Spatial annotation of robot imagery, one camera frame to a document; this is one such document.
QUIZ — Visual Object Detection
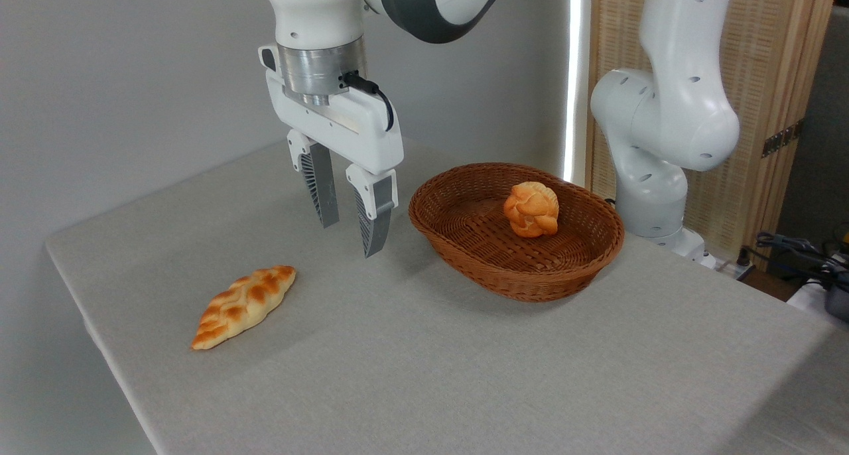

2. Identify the grey rounded device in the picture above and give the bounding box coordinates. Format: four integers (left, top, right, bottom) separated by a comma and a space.
824, 286, 849, 322

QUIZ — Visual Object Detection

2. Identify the grey tablecloth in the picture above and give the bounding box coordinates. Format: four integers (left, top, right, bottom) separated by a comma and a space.
45, 137, 849, 455

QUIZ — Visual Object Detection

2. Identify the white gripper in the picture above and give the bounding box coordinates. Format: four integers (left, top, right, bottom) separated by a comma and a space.
258, 44, 404, 259

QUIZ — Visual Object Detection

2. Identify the round knotted bread roll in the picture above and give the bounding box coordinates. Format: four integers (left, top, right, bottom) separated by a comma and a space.
503, 182, 560, 238

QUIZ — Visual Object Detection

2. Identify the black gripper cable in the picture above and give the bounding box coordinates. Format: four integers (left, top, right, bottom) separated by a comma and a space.
340, 72, 395, 132

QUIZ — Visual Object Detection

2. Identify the bundle of dark cables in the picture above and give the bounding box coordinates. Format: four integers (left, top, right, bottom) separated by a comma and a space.
746, 231, 849, 290

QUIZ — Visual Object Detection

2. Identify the brown wicker basket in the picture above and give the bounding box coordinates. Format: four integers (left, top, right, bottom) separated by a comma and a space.
408, 162, 625, 302

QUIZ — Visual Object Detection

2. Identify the dark metal screen hinge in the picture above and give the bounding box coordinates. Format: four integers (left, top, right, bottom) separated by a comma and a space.
761, 120, 805, 159

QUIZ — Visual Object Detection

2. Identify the long braided bread loaf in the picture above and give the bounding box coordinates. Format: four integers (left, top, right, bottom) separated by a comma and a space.
191, 265, 297, 351

